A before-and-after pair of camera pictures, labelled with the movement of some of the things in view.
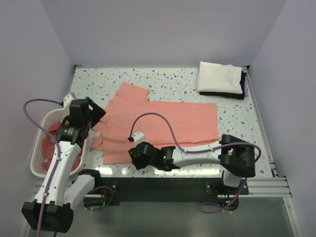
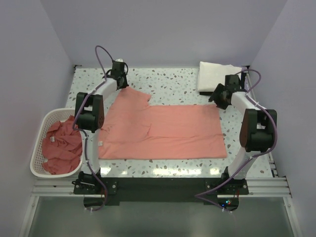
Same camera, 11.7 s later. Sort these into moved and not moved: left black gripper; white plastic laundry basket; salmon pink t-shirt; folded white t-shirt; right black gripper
Moved: right black gripper; left black gripper
Not moved: white plastic laundry basket; folded white t-shirt; salmon pink t-shirt
